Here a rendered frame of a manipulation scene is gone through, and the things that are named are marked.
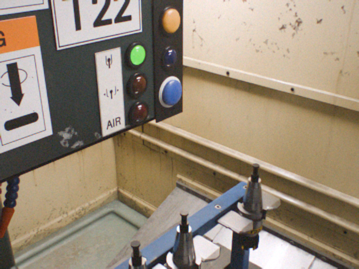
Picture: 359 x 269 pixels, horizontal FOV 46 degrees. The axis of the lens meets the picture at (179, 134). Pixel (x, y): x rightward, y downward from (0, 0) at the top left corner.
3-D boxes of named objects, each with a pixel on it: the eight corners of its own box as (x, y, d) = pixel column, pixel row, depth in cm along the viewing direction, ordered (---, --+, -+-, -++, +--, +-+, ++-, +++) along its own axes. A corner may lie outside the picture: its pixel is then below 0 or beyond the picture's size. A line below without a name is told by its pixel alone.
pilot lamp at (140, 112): (149, 120, 47) (148, 101, 46) (134, 126, 45) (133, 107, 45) (145, 118, 47) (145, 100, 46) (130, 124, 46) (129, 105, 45)
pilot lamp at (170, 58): (179, 65, 48) (179, 46, 47) (165, 70, 46) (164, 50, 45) (174, 64, 48) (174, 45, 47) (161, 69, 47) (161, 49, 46)
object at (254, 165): (253, 176, 90) (255, 161, 89) (260, 179, 89) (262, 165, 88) (248, 179, 89) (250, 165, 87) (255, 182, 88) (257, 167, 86)
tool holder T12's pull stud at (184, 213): (184, 224, 76) (184, 208, 74) (190, 229, 74) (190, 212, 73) (177, 228, 74) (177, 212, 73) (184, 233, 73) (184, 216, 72)
